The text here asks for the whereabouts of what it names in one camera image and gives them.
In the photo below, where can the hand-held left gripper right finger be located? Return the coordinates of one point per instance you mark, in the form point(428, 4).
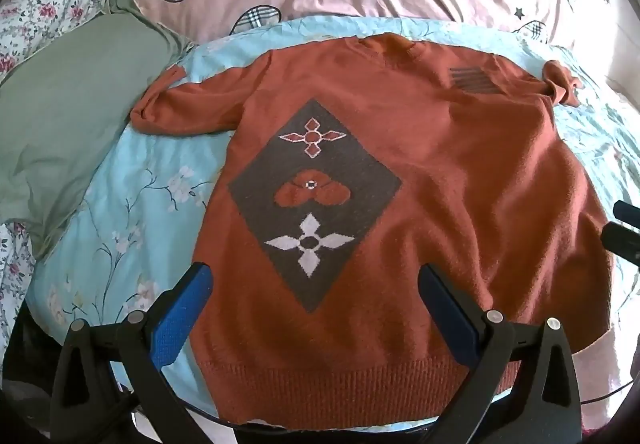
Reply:
point(450, 319)

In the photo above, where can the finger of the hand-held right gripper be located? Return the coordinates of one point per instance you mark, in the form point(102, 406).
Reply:
point(627, 213)
point(622, 244)

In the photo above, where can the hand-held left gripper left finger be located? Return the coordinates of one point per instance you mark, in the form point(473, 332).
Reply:
point(179, 321)

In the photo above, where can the orange knit sweater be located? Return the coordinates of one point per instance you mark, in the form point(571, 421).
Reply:
point(450, 173)

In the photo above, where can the light blue floral bed sheet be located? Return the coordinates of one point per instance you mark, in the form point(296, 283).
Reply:
point(140, 204)

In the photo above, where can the pale pink cloth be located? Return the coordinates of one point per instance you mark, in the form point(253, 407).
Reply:
point(600, 369)

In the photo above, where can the green pillow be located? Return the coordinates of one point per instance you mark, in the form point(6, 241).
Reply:
point(65, 113)

